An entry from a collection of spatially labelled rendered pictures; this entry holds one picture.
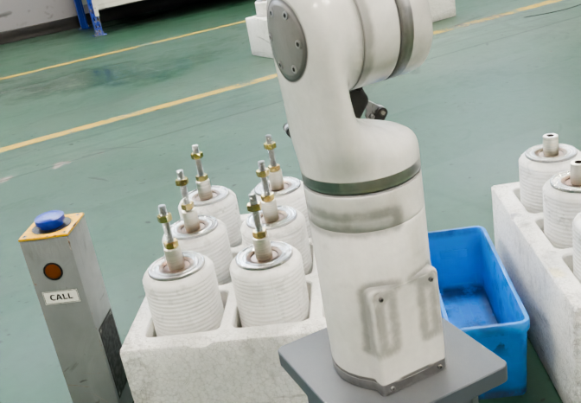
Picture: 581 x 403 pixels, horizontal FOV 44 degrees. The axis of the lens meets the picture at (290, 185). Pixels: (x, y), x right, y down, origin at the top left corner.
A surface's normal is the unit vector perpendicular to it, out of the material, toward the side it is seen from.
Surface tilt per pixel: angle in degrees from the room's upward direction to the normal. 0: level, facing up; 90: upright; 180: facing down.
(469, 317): 0
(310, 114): 92
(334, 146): 91
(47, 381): 0
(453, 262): 88
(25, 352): 0
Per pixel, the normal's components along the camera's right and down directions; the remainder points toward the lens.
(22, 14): 0.43, 0.27
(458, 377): -0.16, -0.92
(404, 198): 0.61, 0.20
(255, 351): -0.06, 0.38
